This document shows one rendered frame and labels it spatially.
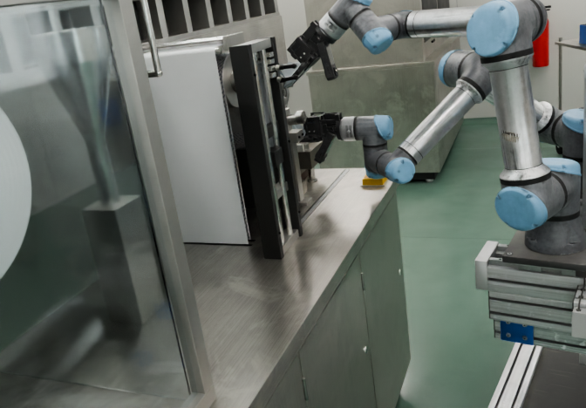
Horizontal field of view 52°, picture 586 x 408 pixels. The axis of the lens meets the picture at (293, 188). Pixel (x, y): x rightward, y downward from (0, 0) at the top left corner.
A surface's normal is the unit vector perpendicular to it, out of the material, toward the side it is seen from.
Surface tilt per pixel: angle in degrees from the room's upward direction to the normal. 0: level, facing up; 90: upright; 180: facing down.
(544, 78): 90
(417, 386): 0
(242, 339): 0
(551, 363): 0
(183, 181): 90
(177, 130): 90
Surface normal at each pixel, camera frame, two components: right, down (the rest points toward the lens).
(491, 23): -0.75, 0.18
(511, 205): -0.69, 0.43
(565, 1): -0.36, 0.34
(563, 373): -0.14, -0.94
